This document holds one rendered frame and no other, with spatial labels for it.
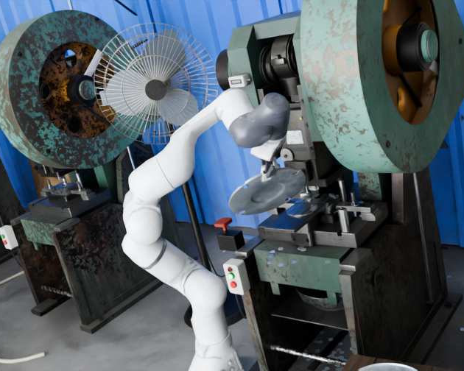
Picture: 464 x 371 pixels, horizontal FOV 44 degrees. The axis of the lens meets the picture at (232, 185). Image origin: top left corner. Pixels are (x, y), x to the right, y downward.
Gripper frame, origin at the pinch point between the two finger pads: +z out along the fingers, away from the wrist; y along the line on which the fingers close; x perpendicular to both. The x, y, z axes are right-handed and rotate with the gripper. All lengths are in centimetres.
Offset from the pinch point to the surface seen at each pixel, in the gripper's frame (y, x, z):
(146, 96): 85, 24, 54
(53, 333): 30, 109, 177
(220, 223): 10, 12, 50
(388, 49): 17, -47, -25
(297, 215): -4.5, -13.9, 32.5
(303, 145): 16.4, -22.8, 18.2
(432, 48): 12, -59, -27
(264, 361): -42, 10, 88
